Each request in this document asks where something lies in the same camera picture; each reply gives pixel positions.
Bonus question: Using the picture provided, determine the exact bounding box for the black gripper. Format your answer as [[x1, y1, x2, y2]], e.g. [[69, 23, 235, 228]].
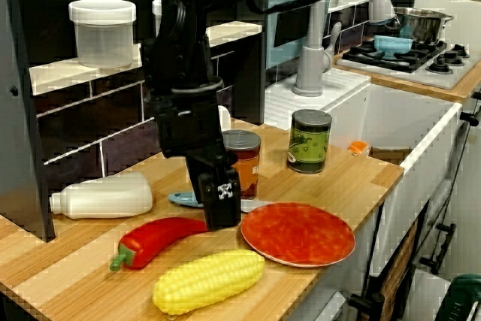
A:
[[153, 86, 242, 232]]

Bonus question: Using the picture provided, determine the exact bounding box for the yellow toy corn cob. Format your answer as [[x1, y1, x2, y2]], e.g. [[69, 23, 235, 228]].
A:
[[152, 249, 266, 315]]

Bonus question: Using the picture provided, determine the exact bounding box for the brown beans can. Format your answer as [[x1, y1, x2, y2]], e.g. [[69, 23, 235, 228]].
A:
[[221, 129, 262, 200]]

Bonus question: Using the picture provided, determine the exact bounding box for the red toy pepper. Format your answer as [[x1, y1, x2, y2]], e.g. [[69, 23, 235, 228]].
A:
[[109, 217, 210, 271]]

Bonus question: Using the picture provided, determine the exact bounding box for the white lidded jar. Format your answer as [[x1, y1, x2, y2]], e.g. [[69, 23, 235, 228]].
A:
[[217, 105, 232, 131]]

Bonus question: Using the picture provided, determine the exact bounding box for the white toy milk bottle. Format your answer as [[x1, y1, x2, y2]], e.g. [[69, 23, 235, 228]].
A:
[[49, 171, 154, 220]]

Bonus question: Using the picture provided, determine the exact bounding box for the red round plate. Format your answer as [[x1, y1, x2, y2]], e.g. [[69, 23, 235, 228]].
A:
[[240, 202, 356, 268]]

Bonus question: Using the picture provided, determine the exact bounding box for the green peas can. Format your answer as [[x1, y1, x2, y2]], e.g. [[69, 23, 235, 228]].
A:
[[286, 109, 333, 174]]

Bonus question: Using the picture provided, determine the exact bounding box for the orange toy bowl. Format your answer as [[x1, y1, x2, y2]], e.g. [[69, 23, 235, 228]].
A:
[[348, 141, 371, 156]]

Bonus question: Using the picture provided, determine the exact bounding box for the grey toy faucet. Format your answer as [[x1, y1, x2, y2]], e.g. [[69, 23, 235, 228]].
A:
[[292, 0, 395, 97]]

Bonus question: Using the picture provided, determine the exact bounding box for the clear jar with white lid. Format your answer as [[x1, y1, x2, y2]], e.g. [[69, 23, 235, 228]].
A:
[[68, 0, 137, 68], [151, 0, 165, 38]]

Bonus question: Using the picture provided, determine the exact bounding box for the white toy kitchen unit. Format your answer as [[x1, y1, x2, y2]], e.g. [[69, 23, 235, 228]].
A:
[[0, 0, 481, 321]]

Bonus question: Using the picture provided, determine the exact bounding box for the blue toy bowl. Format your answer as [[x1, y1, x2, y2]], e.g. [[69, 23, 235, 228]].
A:
[[374, 34, 414, 61]]

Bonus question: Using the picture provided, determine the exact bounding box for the black toy stove top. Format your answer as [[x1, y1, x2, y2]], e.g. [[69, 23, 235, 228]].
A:
[[336, 41, 470, 91]]

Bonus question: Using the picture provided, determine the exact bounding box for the steel cooking pot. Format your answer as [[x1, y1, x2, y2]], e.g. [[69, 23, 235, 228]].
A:
[[383, 7, 455, 44]]

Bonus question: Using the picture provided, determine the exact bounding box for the green clamp tool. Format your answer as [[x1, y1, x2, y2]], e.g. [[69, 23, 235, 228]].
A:
[[437, 274, 481, 321]]

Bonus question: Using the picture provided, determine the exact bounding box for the toy knife with blue handle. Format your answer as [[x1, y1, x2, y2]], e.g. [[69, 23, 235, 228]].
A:
[[168, 192, 271, 213]]

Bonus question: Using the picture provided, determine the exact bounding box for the black shelf frame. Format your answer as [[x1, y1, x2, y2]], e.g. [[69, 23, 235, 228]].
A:
[[0, 0, 266, 243]]

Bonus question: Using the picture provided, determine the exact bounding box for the black door handle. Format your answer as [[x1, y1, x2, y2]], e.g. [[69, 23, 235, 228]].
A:
[[419, 223, 457, 275]]

